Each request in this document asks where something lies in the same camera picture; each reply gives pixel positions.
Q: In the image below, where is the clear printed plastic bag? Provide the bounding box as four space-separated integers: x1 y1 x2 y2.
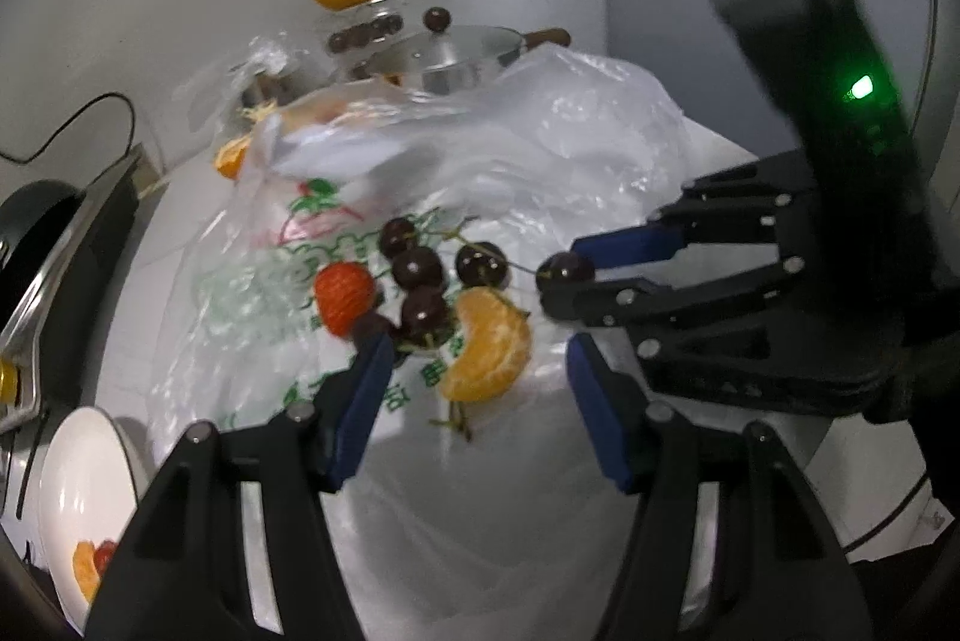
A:
146 47 721 641

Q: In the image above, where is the glass pot lid brown knob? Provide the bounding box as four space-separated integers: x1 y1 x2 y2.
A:
375 7 522 76

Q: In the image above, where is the half peeled orange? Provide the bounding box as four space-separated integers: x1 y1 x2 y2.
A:
214 134 252 183

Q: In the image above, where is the small crumpled clear bag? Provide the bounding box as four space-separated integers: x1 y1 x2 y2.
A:
176 35 331 124

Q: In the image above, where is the clear plastic fruit container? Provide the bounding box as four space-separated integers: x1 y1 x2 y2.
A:
319 0 410 79

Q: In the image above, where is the steel induction cooker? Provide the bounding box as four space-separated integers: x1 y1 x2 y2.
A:
0 149 162 432

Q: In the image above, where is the white round plate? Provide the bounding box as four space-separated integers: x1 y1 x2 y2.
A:
37 407 155 636

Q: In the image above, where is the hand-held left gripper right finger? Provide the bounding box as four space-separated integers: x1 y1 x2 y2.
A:
566 333 878 641

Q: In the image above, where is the orange peel piece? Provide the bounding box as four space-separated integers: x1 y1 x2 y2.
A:
277 99 350 132

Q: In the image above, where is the steel pot with wooden handle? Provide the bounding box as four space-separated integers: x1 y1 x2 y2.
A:
367 27 571 98

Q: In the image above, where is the dark red cherry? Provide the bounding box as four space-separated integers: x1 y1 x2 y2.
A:
377 217 419 259
455 242 511 289
541 252 597 286
392 247 445 291
401 287 453 342

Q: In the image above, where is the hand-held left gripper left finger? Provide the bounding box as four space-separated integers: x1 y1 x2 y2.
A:
82 332 397 641

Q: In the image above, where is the black power cable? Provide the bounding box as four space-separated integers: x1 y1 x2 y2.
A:
0 92 137 166

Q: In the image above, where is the peeled orange segment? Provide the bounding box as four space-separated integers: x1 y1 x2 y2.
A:
72 540 102 604
437 287 533 403

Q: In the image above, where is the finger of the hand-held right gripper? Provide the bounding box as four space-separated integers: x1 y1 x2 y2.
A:
570 153 815 282
536 254 807 357

